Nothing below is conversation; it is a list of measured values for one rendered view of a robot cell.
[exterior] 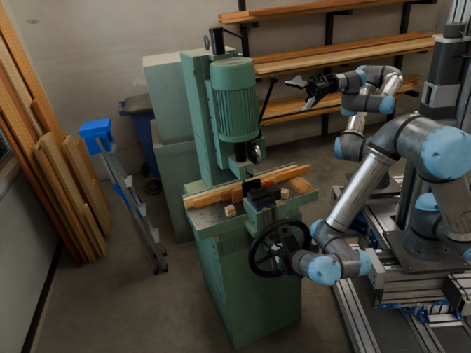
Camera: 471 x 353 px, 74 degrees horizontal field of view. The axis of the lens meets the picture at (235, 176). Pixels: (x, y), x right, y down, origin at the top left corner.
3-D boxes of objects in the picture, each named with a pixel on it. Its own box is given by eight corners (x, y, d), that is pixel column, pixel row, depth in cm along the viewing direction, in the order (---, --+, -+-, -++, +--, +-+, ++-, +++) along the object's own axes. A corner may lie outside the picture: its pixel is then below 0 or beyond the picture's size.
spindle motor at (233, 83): (227, 147, 127) (217, 68, 112) (213, 134, 142) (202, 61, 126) (265, 137, 132) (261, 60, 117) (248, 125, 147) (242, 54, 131)
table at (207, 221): (205, 255, 125) (202, 244, 122) (186, 216, 150) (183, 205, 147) (331, 210, 142) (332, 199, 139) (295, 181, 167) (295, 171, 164)
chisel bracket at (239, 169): (240, 183, 142) (238, 167, 138) (228, 171, 154) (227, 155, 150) (255, 178, 144) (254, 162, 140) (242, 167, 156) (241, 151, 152)
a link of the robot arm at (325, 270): (345, 286, 84) (317, 290, 82) (323, 275, 95) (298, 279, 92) (344, 255, 85) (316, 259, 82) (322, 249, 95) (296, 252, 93)
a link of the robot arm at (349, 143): (360, 158, 152) (386, 60, 161) (329, 153, 160) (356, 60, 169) (362, 166, 162) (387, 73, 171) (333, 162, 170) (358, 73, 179)
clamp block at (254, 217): (256, 232, 130) (254, 214, 125) (243, 214, 141) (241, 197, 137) (287, 220, 134) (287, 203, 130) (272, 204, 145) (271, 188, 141)
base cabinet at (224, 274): (233, 351, 176) (217, 259, 141) (202, 280, 223) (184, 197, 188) (302, 319, 189) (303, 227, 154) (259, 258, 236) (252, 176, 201)
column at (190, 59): (212, 197, 168) (190, 57, 132) (200, 180, 186) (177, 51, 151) (250, 186, 174) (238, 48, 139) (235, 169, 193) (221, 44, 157)
